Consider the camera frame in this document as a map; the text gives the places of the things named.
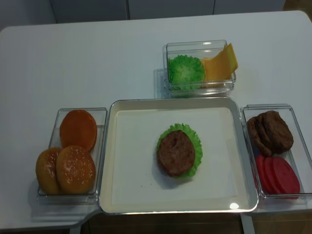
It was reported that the yellow cheese slice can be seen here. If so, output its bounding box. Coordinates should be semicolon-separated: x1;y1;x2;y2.
200;58;231;81
214;43;238;75

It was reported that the clear lettuce cheese container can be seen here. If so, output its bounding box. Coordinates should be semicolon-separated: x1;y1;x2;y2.
163;40;236;98

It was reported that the yellow cheese slice in container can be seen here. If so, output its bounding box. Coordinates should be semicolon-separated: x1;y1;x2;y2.
200;58;231;81

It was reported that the brown burger patty on tray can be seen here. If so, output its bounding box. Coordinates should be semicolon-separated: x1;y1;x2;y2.
156;130;195;177

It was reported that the green lettuce leaf in container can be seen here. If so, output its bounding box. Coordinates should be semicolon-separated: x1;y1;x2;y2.
168;55;205;90

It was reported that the green lettuce leaf under patty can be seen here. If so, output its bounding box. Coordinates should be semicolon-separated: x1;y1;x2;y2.
156;123;203;178

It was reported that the white paper tray liner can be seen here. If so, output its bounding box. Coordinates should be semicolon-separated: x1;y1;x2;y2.
112;107;249;209

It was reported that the plain orange bun bottom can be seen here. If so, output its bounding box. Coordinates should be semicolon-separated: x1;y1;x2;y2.
59;110;98;152

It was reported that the sesame bun top front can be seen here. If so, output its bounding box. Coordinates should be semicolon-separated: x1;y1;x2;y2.
56;146;96;194

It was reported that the sesame bun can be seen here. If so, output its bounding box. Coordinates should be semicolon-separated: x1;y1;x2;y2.
56;146;96;194
36;147;62;195

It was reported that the clear bun container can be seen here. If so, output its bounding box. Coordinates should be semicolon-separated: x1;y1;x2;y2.
37;108;107;205

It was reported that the brown patty front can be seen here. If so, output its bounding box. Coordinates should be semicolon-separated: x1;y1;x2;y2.
247;117;273;156

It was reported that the red tomato slice back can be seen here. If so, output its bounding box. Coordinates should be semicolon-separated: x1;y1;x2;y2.
256;155;272;194

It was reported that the red tomato slice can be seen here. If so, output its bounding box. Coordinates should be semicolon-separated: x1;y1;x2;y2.
264;157;281;194
272;157;300;194
256;155;272;194

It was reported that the sesame bun top left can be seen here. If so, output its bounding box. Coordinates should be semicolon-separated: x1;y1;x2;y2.
36;147;62;195

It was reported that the white serving tray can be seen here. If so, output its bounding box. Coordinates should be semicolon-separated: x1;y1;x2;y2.
99;97;258;214

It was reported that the brown patty back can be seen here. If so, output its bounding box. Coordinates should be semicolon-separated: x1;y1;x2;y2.
257;110;294;154

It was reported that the clear patty tomato container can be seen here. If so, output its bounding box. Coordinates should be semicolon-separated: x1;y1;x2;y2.
240;104;312;213

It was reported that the red tomato slice middle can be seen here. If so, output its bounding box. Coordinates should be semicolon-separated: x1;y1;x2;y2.
264;157;281;194

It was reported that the red tomato slice front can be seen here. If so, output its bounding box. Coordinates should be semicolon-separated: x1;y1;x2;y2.
272;157;300;194

